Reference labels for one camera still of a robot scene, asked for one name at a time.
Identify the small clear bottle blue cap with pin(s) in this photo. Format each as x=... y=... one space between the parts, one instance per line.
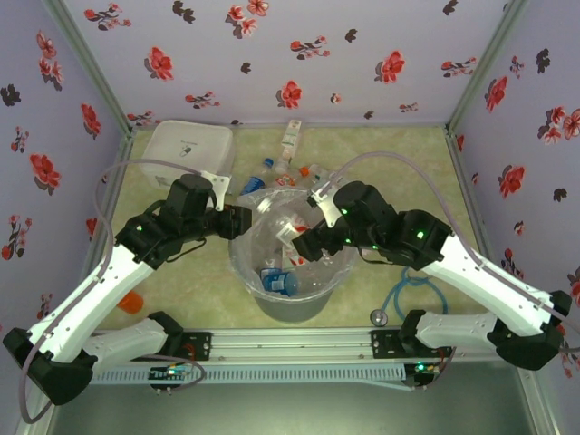
x=268 y=163
x=254 y=183

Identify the bottle blue label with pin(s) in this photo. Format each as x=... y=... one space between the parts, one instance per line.
x=276 y=281

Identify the aluminium frame post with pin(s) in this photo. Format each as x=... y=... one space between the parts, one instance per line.
x=489 y=54
x=86 y=50

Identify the white bottle green label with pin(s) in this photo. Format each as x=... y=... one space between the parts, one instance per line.
x=292 y=136

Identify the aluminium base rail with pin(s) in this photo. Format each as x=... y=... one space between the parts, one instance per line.
x=290 y=344

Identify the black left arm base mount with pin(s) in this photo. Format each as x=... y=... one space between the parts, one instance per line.
x=199 y=344

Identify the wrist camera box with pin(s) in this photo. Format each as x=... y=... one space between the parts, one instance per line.
x=328 y=204
x=217 y=186

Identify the blue stethoscope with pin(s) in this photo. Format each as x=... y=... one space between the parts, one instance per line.
x=379 y=317

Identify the clear bottle red label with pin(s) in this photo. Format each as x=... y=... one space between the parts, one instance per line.
x=296 y=262

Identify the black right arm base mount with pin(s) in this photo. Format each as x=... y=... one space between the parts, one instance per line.
x=385 y=344

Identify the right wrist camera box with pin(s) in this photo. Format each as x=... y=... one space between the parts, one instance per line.
x=328 y=204

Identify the white plastic storage box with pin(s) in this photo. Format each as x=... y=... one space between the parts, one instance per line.
x=186 y=145

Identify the grey round bin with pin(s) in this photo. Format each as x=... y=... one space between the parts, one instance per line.
x=290 y=312

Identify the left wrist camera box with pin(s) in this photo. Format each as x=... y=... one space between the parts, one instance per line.
x=217 y=186

